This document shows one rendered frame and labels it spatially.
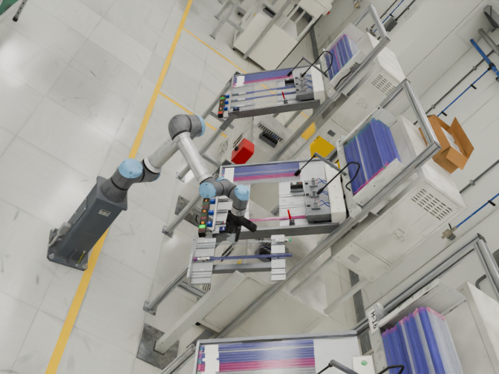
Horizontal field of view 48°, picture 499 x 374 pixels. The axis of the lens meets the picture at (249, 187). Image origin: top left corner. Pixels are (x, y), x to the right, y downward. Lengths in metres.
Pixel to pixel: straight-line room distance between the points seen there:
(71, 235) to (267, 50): 4.89
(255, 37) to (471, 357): 5.92
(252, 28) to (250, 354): 5.57
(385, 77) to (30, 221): 2.64
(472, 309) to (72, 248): 2.19
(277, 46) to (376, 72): 3.48
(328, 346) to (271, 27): 5.55
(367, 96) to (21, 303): 2.77
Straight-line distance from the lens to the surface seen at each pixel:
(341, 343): 2.59
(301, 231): 3.18
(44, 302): 3.32
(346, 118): 4.46
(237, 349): 2.59
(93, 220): 3.29
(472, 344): 2.35
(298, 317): 3.67
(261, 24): 7.56
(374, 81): 4.37
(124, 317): 3.51
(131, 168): 3.08
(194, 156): 2.80
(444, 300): 2.39
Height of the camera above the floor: 2.52
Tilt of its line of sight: 28 degrees down
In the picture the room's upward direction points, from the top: 43 degrees clockwise
